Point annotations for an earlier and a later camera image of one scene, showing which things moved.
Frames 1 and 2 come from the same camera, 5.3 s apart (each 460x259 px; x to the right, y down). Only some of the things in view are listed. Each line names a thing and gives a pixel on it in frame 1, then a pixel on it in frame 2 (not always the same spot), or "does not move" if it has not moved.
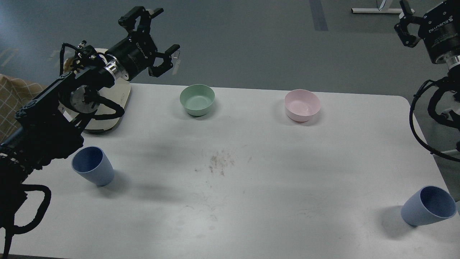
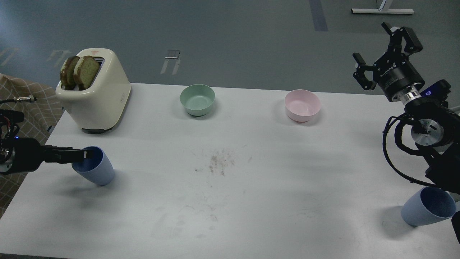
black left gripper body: x=131 y=56 → x=28 y=155
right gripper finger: x=407 y=17 → x=359 y=75
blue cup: x=92 y=162 does not move
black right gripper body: x=440 y=29 → x=393 y=71
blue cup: x=427 y=204 does not move
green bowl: x=197 y=99 does not move
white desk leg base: x=377 y=10 does not move
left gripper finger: x=128 y=20 → x=62 y=154
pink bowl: x=301 y=105 does not move
